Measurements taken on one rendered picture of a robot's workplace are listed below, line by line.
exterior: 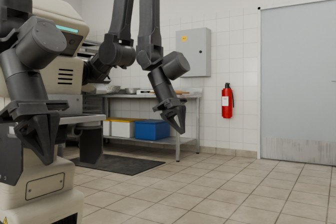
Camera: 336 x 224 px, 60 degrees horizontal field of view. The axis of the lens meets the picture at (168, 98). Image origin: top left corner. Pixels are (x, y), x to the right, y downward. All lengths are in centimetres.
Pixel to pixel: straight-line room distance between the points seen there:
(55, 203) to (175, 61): 52
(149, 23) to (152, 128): 333
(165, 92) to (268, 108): 342
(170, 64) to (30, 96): 43
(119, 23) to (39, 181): 52
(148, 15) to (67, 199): 59
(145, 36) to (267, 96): 342
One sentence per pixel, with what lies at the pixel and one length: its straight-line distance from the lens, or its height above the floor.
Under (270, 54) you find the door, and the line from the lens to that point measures 422.
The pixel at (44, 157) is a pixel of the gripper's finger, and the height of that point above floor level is 78.
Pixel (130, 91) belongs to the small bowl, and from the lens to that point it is 462.
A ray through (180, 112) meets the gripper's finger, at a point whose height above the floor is 82.
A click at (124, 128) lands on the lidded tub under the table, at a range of 446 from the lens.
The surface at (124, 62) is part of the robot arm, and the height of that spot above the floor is 98.
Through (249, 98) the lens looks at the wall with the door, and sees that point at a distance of 422.
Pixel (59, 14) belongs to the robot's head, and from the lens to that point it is 88.
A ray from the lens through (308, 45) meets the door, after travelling 417.
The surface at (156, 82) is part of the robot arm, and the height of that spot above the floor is 91.
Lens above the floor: 87
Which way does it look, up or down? 1 degrees down
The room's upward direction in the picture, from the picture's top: straight up
